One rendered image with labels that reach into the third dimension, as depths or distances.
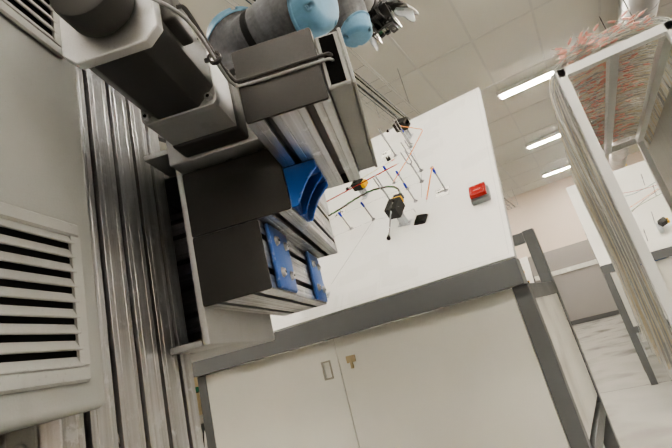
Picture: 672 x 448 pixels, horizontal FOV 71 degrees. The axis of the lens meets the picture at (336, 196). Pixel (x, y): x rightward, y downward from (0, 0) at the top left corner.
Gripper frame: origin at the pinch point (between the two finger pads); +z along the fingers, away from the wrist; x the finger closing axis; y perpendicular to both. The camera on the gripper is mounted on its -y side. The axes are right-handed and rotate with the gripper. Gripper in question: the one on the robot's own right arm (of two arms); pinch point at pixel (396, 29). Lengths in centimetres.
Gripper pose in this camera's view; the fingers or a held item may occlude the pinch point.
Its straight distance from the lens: 147.1
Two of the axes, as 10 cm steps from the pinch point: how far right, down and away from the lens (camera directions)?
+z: 5.7, 1.2, 8.2
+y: 3.5, 8.6, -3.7
